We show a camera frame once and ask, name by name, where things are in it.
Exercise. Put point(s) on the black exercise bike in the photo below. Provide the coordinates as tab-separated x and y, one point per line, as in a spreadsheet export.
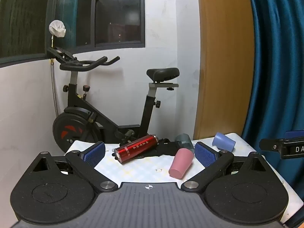
80	121

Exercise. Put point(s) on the wooden door panel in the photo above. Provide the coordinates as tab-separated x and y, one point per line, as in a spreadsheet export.
225	59

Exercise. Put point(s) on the light blue cup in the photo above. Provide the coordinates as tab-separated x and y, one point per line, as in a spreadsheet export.
223	142

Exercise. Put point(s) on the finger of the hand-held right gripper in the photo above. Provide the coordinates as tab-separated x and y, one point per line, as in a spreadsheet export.
270	144

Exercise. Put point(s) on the grey transparent cup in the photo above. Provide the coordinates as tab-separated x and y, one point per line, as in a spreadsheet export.
185	141

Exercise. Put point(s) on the pink cup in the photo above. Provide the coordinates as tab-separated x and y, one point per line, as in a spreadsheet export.
181	162

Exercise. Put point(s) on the dark framed window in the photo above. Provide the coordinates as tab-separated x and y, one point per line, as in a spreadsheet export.
71	16

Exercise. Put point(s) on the blue curtain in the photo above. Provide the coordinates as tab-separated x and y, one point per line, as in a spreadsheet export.
277	64

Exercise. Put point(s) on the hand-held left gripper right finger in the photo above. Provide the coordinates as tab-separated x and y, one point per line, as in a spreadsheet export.
204	154

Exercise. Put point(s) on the white cloth bundle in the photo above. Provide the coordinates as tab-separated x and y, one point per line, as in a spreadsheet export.
57	28

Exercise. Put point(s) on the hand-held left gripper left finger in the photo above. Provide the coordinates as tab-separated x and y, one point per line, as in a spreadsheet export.
95	151

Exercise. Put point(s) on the red metal thermos bottle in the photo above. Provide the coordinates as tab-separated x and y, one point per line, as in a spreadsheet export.
136	148

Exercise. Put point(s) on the black cloth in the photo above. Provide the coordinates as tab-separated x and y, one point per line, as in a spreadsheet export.
163	150

